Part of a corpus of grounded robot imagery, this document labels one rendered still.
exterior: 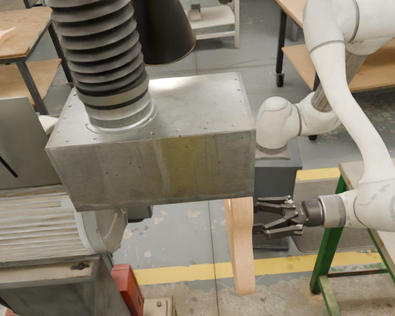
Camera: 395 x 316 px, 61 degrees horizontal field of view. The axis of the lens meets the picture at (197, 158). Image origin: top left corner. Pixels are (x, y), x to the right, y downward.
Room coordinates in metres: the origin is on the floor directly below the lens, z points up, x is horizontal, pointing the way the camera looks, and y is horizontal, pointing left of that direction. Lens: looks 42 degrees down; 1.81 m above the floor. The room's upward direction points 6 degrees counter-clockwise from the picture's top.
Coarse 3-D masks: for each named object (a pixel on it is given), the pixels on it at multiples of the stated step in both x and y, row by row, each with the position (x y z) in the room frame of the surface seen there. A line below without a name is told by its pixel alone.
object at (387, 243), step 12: (348, 168) 0.84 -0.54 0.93; (360, 168) 0.84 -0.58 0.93; (348, 180) 0.79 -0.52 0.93; (372, 240) 0.58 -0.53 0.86; (384, 240) 0.54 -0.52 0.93; (384, 252) 0.51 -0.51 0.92; (360, 264) 0.85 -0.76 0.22; (372, 264) 0.84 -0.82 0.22; (384, 264) 0.50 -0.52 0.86; (324, 276) 0.81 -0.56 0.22; (336, 276) 0.82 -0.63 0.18; (324, 288) 0.75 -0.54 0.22; (324, 300) 0.70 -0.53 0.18; (336, 312) 0.63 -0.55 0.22
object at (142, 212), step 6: (132, 210) 0.72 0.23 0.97; (138, 210) 0.72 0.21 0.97; (144, 210) 0.72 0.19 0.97; (150, 210) 0.73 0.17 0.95; (132, 216) 0.72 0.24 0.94; (138, 216) 0.72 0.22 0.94; (144, 216) 0.72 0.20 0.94; (150, 216) 0.72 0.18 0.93; (132, 222) 0.75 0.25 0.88; (138, 222) 0.75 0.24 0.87
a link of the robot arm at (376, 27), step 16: (368, 0) 0.97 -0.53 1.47; (384, 0) 0.97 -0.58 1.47; (368, 16) 0.94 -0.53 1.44; (384, 16) 0.94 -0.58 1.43; (368, 32) 0.94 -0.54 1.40; (384, 32) 0.94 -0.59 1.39; (352, 48) 0.99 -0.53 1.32; (368, 48) 0.97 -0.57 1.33; (352, 64) 1.03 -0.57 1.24; (320, 96) 1.15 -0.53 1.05; (304, 112) 1.22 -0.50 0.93; (320, 112) 1.17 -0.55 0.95; (304, 128) 1.19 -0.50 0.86; (320, 128) 1.18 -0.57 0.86
